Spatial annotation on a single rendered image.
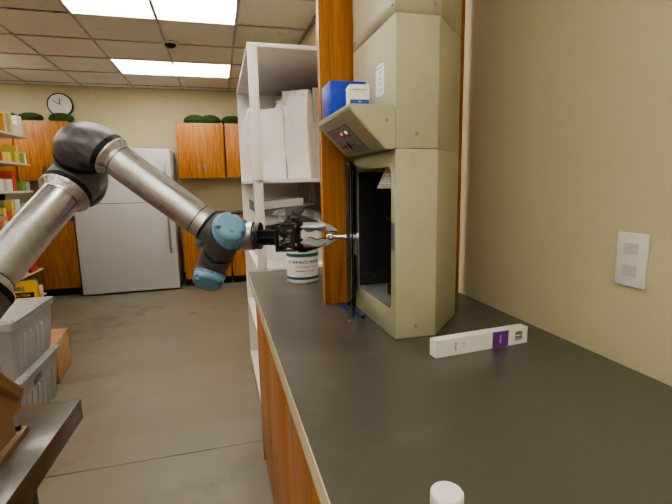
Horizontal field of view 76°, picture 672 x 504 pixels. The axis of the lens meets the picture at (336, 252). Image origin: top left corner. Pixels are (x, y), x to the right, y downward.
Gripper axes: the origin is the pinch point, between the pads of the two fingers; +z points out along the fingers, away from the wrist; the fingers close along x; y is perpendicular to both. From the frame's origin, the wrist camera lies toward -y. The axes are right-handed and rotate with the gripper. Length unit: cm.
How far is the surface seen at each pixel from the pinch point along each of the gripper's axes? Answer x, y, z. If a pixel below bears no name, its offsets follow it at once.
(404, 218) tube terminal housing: 4.5, 7.5, 18.4
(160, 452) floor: -120, -78, -98
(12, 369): -80, -85, -179
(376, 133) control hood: 24.4, 10.0, 11.7
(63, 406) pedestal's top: -26, 44, -46
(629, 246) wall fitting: -1, 18, 65
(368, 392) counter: -26.0, 36.2, 9.9
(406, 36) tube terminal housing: 46, 7, 19
